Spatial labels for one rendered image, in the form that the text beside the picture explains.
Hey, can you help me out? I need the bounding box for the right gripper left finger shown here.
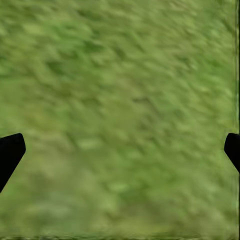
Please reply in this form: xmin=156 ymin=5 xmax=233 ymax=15
xmin=0 ymin=133 xmax=26 ymax=193

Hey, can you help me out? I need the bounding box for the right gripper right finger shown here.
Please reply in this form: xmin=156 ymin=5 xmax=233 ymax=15
xmin=224 ymin=133 xmax=240 ymax=173

